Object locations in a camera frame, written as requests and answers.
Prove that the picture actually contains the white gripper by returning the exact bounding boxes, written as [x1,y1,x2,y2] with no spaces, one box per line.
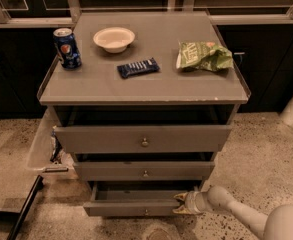
[173,191,206,215]

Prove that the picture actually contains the grey bottom drawer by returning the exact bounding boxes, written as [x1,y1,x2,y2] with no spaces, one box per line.
[83,181,201,217]

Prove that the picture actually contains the grey drawer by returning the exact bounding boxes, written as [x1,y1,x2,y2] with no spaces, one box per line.
[74,161,215,181]
[55,125,231,153]
[83,181,201,217]

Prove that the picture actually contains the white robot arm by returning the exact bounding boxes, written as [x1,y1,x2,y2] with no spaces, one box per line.
[173,186,293,240]

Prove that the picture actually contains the grey middle drawer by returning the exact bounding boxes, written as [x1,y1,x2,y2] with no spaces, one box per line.
[74,161,215,181]

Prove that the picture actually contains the grey drawer cabinet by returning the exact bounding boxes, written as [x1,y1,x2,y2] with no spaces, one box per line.
[36,11,252,192]

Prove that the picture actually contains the grey top drawer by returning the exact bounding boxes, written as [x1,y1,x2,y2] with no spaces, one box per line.
[55,125,231,153]

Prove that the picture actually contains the dark blue snack bar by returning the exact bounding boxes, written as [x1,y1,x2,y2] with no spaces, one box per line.
[117,58,160,79]

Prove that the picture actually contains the black metal bar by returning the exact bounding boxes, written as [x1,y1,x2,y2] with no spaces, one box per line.
[6,175,43,240]

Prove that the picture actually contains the green chip bag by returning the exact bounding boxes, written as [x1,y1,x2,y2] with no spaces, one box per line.
[176,42,234,72]

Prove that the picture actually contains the white paper bowl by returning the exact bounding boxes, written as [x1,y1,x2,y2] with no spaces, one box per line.
[93,27,135,54]

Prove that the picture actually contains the blue pepsi can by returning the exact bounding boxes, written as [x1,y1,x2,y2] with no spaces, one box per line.
[53,28,82,70]

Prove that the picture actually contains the metal window frame rail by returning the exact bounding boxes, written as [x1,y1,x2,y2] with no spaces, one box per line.
[0,0,293,29]

